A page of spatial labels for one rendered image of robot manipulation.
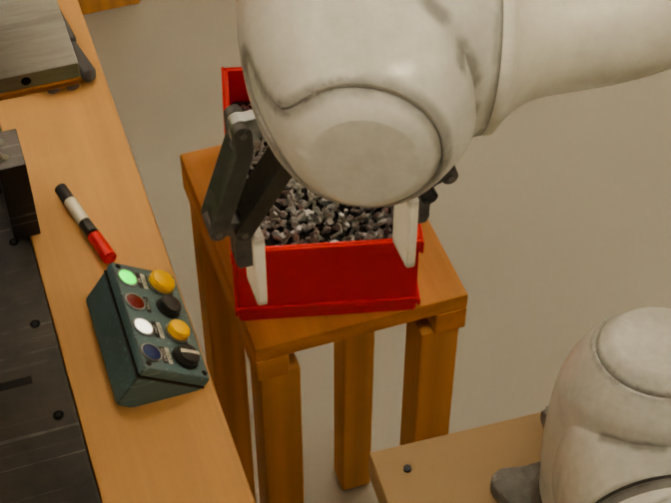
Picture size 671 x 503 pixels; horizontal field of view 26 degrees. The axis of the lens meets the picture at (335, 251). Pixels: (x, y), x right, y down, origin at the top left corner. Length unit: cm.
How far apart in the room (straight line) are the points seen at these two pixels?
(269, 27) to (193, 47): 263
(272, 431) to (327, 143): 117
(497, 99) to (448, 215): 222
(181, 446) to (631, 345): 48
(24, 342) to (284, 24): 94
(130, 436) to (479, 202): 159
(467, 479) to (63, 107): 70
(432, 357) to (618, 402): 62
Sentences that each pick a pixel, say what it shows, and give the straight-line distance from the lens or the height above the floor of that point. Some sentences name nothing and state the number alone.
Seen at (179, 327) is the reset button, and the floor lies 94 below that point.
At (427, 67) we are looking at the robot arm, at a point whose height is 167.
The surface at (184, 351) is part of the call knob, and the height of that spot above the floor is 94.
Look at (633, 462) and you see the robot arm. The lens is 119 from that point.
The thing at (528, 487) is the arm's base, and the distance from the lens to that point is 142.
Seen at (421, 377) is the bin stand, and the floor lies 66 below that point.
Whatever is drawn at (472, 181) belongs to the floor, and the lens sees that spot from 298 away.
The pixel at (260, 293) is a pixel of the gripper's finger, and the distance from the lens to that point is 103.
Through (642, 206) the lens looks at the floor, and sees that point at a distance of 298.
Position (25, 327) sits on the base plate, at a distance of 157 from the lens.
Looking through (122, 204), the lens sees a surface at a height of 90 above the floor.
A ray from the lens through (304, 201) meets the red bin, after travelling 168.
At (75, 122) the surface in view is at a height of 90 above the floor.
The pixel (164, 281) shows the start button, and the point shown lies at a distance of 154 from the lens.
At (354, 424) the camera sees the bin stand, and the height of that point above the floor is 18.
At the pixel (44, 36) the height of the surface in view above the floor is 113.
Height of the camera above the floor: 208
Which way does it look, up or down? 47 degrees down
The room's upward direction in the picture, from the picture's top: straight up
